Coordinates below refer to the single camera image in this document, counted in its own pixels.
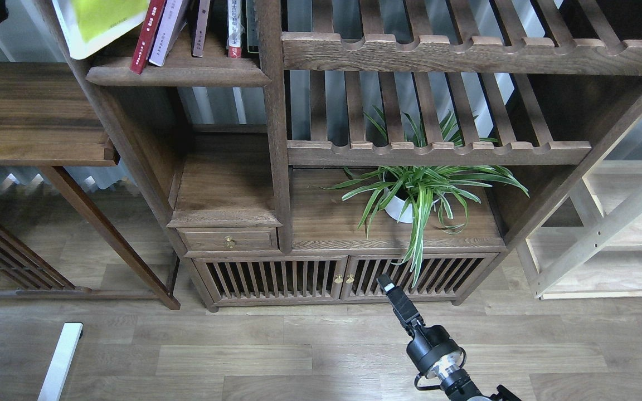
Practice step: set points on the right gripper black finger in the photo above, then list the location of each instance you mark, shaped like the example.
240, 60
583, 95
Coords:
403, 307

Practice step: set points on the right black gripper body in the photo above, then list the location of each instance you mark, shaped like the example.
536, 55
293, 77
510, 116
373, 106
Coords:
432, 350

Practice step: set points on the yellow green book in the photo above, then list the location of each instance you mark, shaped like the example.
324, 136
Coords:
88, 26

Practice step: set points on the white and purple book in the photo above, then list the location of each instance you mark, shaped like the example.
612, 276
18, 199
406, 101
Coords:
173, 19

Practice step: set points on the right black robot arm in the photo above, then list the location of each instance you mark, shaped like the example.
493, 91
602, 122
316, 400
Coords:
459, 386

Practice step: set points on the light wooden shelf unit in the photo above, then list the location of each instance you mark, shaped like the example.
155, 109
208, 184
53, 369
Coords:
602, 255

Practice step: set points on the white plant pot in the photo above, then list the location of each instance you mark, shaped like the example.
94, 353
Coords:
396, 208

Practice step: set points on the dark wooden side table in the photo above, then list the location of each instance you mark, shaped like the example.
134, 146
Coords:
46, 122

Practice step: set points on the green spider plant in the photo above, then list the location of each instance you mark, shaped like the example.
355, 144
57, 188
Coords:
423, 190

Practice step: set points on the dark wooden bookshelf cabinet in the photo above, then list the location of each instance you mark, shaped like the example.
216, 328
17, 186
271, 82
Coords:
249, 148

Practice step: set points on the brass drawer knob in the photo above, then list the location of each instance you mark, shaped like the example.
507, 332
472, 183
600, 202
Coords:
229, 242

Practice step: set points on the dark slatted wooden rack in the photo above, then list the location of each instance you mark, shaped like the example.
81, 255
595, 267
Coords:
37, 279

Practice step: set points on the red white upright book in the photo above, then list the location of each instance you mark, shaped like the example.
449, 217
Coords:
235, 28

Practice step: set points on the dark upright book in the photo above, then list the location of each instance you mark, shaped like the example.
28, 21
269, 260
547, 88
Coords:
251, 27

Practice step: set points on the white bar on floor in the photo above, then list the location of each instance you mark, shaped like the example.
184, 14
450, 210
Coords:
61, 361

